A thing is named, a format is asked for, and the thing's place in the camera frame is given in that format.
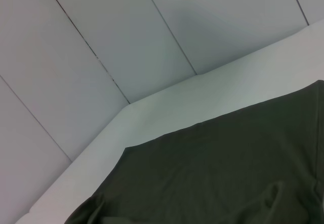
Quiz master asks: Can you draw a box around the dark green shirt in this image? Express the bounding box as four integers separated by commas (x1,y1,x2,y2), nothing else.
63,79,324,224

